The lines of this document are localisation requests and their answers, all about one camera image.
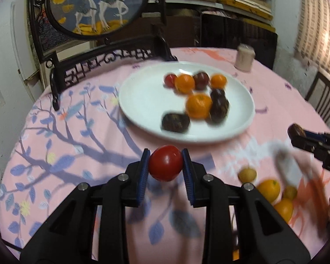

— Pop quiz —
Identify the large mandarin orange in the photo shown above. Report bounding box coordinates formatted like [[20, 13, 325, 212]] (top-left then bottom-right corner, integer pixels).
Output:
[[185, 93, 213, 120]]

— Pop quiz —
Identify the small red cherry tomato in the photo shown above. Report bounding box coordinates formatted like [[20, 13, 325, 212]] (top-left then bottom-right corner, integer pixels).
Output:
[[164, 73, 178, 88]]

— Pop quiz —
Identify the small tan longan back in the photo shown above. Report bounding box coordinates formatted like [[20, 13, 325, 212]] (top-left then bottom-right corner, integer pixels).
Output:
[[282, 185, 297, 201]]

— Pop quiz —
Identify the white oval plate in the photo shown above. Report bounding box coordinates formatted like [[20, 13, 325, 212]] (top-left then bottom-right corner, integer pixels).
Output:
[[118, 61, 256, 144]]

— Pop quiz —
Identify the yellow lemon fruit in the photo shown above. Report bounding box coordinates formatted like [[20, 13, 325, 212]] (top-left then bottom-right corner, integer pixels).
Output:
[[257, 179, 281, 203]]

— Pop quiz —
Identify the pink printed tablecloth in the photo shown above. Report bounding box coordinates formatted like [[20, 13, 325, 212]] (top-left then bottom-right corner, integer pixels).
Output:
[[0, 48, 328, 263]]

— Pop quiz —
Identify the small tan longan front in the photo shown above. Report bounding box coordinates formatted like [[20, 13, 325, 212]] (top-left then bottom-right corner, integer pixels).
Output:
[[238, 167, 257, 183]]

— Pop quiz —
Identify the dark cherry with stem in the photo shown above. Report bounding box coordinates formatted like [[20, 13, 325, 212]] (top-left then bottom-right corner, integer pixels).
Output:
[[210, 89, 225, 100]]

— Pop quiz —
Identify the patterned curtain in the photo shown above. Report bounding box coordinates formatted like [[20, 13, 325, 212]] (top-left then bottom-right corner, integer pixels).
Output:
[[295, 0, 330, 74]]

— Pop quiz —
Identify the pink beverage can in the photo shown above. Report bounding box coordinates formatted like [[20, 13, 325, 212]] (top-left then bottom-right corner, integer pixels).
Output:
[[234, 44, 256, 72]]

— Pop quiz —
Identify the yellow kumquat front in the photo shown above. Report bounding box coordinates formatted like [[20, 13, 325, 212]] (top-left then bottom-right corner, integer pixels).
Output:
[[210, 74, 228, 89]]

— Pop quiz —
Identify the red plum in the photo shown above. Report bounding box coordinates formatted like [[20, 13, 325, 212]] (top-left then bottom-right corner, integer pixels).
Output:
[[193, 71, 210, 91]]

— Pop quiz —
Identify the small tan longan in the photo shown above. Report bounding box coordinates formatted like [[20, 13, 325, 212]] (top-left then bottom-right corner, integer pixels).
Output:
[[238, 167, 257, 183], [282, 185, 297, 201]]

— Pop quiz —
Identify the dark cabinet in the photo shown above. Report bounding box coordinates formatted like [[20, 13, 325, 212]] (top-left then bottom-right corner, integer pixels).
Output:
[[200, 14, 278, 69]]

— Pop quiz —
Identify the orange yellow fruit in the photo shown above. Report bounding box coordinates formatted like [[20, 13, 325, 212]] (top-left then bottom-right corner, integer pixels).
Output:
[[274, 198, 294, 223]]

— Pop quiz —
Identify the dark wooden chair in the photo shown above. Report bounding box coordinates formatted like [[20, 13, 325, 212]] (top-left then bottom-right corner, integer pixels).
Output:
[[305, 70, 330, 124]]

